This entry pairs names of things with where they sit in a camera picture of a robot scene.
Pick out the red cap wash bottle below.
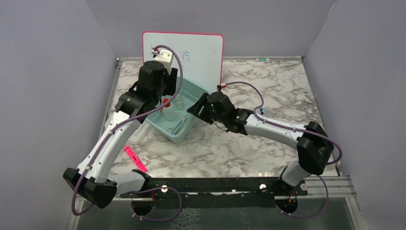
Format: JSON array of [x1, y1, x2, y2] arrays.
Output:
[[160, 102, 178, 121]]

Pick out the teal plastic bin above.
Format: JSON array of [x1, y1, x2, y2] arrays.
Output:
[[146, 79, 207, 144]]

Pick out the white bin lid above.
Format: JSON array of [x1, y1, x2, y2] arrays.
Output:
[[104, 108, 153, 145]]

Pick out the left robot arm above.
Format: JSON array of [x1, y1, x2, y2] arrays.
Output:
[[63, 60, 184, 216]]

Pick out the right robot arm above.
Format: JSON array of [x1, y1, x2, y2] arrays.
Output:
[[187, 92, 334, 195]]

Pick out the pink framed whiteboard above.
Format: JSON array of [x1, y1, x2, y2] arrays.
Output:
[[142, 31, 224, 93]]

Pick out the pink highlighter marker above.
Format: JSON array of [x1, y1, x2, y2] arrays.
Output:
[[124, 146, 149, 173]]

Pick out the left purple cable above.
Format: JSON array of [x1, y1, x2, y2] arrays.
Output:
[[71, 45, 184, 217]]

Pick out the purple cable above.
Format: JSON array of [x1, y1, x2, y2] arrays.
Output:
[[225, 81, 343, 219], [71, 45, 184, 217]]

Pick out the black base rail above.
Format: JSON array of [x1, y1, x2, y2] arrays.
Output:
[[129, 177, 307, 209]]

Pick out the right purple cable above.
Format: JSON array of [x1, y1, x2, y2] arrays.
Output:
[[225, 81, 343, 219]]

